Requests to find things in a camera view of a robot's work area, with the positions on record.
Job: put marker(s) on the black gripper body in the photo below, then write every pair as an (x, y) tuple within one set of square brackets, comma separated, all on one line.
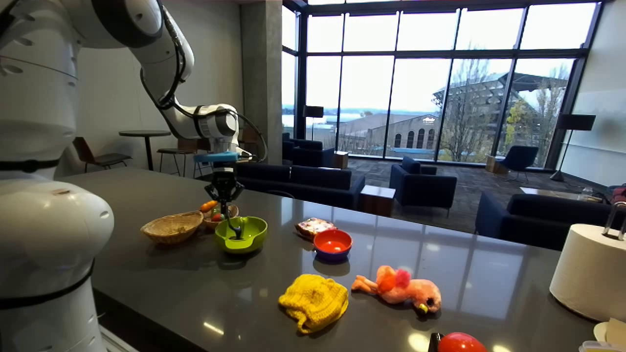
[(223, 183)]

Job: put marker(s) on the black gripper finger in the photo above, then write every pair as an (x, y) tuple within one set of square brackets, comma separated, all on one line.
[(235, 193), (214, 195)]

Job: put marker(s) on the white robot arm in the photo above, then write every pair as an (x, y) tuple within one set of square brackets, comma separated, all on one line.
[(51, 232)]

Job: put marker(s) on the green bowl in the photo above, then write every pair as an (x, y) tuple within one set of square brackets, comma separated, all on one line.
[(255, 232)]

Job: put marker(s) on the woven wicker bowl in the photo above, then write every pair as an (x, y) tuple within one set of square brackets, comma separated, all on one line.
[(173, 230)]

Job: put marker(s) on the red bowl blue base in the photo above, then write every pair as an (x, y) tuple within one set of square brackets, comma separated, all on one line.
[(333, 246)]

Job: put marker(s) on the round high table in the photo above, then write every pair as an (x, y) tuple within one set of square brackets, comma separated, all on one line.
[(145, 136)]

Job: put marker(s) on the dark blue sofa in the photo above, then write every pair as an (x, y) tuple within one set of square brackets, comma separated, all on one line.
[(331, 187)]

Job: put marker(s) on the brown chair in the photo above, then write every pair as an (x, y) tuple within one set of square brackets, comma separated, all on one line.
[(88, 160)]

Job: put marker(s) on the yellow cloth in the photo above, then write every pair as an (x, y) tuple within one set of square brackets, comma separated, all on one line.
[(313, 302)]

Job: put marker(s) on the small side table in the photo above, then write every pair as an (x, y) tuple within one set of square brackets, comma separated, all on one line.
[(376, 201)]

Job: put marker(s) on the dark blue armchair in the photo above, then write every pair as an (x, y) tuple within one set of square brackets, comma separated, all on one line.
[(419, 185)]

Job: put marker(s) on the pink plush toy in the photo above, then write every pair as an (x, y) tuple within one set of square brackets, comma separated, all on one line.
[(399, 289)]

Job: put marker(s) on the red ball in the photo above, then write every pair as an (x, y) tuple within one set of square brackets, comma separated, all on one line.
[(456, 343)]

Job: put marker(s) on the dark sofa right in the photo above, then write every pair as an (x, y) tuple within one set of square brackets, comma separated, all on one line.
[(534, 220)]

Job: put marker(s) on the white paper towel roll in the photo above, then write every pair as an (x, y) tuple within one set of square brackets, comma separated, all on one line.
[(591, 273)]

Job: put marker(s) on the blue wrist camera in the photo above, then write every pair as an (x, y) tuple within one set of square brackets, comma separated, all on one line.
[(216, 158)]

